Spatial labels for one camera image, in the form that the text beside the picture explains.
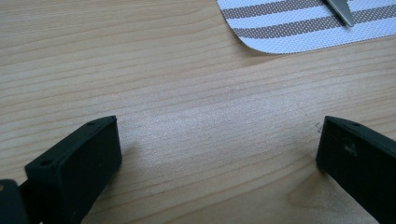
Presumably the grey striped placemat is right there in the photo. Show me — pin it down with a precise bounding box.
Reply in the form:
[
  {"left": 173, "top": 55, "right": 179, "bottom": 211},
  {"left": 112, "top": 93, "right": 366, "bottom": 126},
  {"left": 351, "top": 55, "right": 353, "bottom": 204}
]
[{"left": 216, "top": 0, "right": 396, "bottom": 56}]

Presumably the black-handled knife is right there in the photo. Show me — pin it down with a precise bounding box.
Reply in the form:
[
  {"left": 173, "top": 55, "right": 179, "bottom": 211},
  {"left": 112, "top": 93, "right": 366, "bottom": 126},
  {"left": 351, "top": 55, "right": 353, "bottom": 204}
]
[{"left": 321, "top": 0, "right": 356, "bottom": 28}]

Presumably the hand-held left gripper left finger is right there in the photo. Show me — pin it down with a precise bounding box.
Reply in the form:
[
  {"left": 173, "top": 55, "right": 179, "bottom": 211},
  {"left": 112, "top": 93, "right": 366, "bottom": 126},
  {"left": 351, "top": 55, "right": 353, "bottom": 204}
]
[{"left": 19, "top": 115, "right": 123, "bottom": 224}]

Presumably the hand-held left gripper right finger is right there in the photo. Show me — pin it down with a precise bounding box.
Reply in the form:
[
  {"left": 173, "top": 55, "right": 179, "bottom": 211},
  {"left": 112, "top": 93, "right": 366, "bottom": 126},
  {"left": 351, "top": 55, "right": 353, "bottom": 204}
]
[{"left": 315, "top": 115, "right": 396, "bottom": 224}]

